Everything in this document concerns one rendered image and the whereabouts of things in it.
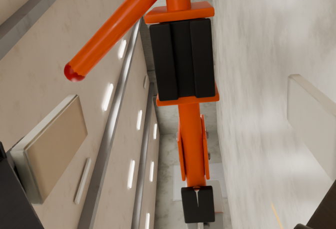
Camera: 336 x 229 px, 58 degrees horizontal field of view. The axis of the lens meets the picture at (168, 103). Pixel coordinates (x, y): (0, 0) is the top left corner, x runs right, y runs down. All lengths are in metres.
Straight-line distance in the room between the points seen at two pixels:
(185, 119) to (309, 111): 0.16
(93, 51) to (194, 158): 0.15
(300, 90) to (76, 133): 0.13
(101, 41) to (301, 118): 0.20
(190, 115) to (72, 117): 0.14
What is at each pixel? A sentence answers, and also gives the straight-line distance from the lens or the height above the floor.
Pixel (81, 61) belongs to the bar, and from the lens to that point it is 0.32.
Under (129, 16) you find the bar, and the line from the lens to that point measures 0.30.
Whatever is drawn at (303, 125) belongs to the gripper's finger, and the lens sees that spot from 0.18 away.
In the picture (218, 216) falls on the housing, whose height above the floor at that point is 1.21.
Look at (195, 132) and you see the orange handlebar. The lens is 0.31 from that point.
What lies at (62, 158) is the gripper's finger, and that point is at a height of 1.30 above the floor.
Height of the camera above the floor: 1.23
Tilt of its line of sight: 5 degrees up
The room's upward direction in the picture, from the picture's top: 95 degrees counter-clockwise
